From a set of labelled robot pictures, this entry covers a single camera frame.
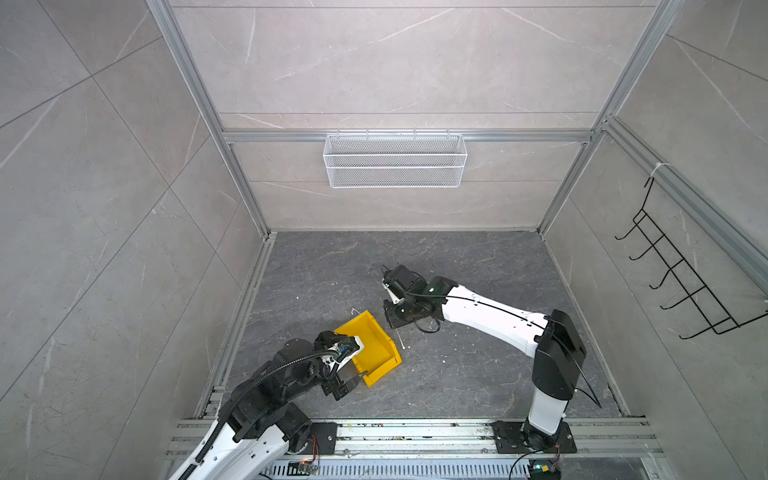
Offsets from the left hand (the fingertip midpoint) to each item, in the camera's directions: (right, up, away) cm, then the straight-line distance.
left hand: (352, 345), depth 70 cm
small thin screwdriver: (+12, -1, +9) cm, 15 cm away
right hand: (+9, +5, +13) cm, 16 cm away
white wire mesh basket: (+11, +54, +30) cm, 63 cm away
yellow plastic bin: (+6, -9, +18) cm, 21 cm away
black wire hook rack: (+75, +9, -12) cm, 77 cm away
